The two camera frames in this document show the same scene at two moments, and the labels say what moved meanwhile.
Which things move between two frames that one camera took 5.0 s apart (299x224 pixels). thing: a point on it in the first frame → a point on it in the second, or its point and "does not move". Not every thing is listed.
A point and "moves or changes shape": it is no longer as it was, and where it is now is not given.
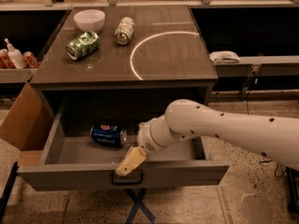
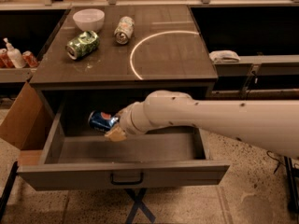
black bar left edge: (7, 189) does not move
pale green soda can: (123, 30) does not move
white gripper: (146, 138) → (126, 121)
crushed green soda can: (83, 45) does not move
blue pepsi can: (108, 133) moves or changes shape
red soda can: (31, 60) does not move
